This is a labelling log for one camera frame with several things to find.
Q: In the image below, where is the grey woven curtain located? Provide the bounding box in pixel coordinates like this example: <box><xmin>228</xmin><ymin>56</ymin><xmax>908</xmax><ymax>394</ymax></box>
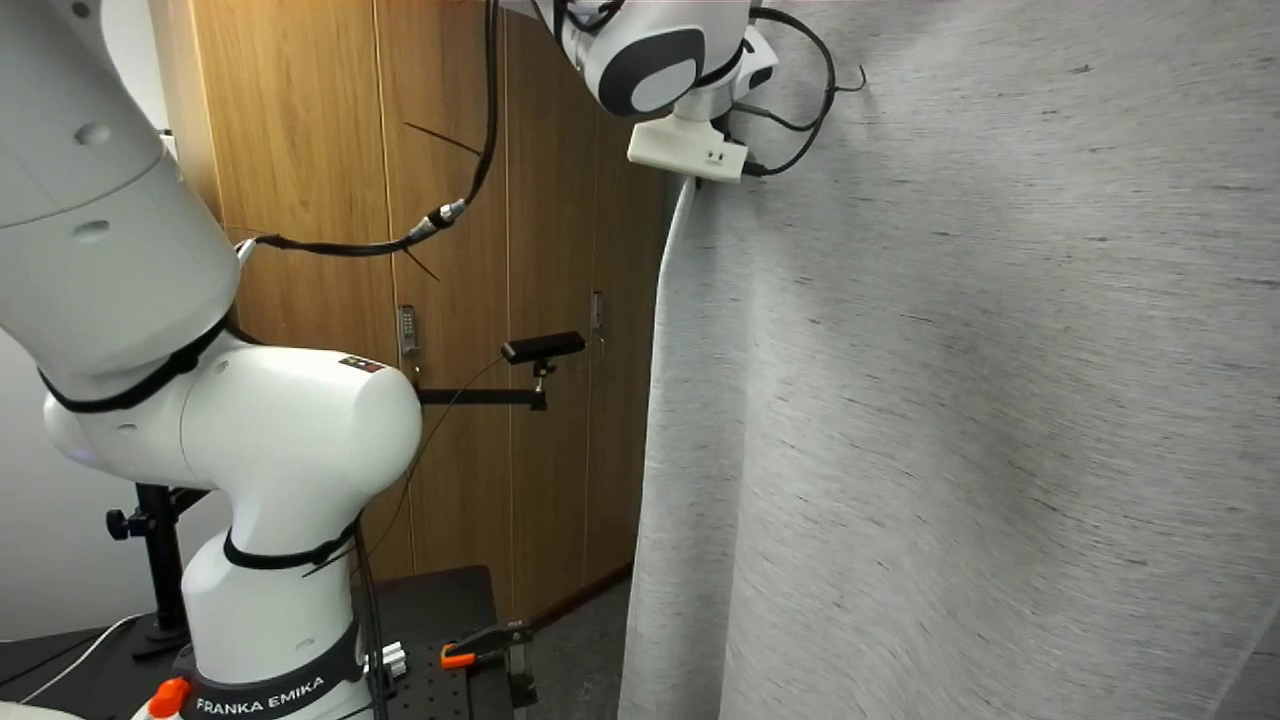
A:
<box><xmin>612</xmin><ymin>0</ymin><xmax>1280</xmax><ymax>720</ymax></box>

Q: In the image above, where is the brown wooden wardrobe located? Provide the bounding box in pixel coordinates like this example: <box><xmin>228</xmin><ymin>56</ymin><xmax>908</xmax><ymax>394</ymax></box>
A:
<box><xmin>147</xmin><ymin>0</ymin><xmax>682</xmax><ymax>633</ymax></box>

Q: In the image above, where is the black perforated robot table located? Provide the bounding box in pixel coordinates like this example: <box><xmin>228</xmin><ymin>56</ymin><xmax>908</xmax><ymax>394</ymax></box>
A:
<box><xmin>0</xmin><ymin>566</ymin><xmax>518</xmax><ymax>720</ymax></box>

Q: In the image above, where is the black stand pole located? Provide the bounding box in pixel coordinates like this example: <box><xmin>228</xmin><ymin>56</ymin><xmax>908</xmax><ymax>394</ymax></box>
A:
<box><xmin>105</xmin><ymin>483</ymin><xmax>211</xmax><ymax>661</ymax></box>

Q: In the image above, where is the orange button at base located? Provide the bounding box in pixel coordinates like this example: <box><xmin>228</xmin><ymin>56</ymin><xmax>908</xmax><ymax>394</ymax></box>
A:
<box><xmin>143</xmin><ymin>671</ymin><xmax>201</xmax><ymax>720</ymax></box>

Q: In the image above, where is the black stereo camera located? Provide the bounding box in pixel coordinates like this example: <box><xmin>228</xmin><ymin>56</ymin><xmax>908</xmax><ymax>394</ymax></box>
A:
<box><xmin>501</xmin><ymin>330</ymin><xmax>590</xmax><ymax>371</ymax></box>

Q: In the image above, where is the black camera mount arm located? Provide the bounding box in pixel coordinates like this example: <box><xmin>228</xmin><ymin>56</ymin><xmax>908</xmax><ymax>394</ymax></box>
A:
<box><xmin>412</xmin><ymin>362</ymin><xmax>555</xmax><ymax>417</ymax></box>

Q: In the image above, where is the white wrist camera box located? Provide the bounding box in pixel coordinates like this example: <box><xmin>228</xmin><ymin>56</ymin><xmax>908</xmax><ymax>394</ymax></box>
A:
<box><xmin>625</xmin><ymin>118</ymin><xmax>752</xmax><ymax>185</ymax></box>

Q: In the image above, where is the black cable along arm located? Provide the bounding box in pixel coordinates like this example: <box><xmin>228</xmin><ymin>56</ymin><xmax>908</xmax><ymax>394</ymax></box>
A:
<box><xmin>235</xmin><ymin>0</ymin><xmax>509</xmax><ymax>260</ymax></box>

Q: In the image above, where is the black clamp orange handle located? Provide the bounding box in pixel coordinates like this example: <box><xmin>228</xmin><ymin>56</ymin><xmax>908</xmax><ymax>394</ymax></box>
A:
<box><xmin>437</xmin><ymin>615</ymin><xmax>540</xmax><ymax>712</ymax></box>

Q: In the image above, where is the black looped camera cable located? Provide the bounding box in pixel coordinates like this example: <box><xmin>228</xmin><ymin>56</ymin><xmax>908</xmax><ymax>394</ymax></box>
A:
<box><xmin>718</xmin><ymin>5</ymin><xmax>872</xmax><ymax>182</ymax></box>

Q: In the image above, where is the small silver metal bracket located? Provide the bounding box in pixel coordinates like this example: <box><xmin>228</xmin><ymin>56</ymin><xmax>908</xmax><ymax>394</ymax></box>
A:
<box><xmin>359</xmin><ymin>640</ymin><xmax>412</xmax><ymax>683</ymax></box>

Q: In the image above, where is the thin white cable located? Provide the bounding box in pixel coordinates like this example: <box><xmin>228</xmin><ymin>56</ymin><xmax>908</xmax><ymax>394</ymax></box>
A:
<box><xmin>19</xmin><ymin>609</ymin><xmax>143</xmax><ymax>708</ymax></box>

